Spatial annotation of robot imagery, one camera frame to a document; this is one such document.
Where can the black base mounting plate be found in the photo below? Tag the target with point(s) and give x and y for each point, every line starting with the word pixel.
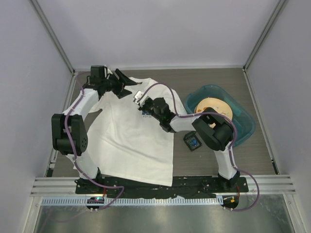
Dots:
pixel 184 186

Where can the dark blue round brooch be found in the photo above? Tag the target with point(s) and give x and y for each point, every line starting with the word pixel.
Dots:
pixel 193 143

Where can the white t-shirt flower print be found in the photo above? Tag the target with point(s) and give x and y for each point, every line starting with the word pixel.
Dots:
pixel 128 143

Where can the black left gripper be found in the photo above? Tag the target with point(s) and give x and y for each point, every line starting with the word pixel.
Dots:
pixel 122 81

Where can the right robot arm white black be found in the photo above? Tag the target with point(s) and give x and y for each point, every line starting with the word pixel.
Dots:
pixel 212 120

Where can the beige plate with bird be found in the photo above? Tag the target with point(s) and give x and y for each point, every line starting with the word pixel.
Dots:
pixel 218 105

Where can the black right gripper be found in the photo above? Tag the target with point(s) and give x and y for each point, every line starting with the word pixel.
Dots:
pixel 143 106

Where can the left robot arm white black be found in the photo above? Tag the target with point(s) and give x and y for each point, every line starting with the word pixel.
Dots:
pixel 69 135

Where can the white slotted cable duct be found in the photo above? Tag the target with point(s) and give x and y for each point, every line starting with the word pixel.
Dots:
pixel 93 201

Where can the teal plastic basin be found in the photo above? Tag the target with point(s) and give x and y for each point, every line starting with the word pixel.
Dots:
pixel 243 121

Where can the black frame box right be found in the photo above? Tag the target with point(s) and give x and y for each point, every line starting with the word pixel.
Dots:
pixel 188 137

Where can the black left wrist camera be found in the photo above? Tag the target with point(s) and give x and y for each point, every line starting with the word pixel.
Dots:
pixel 98 74

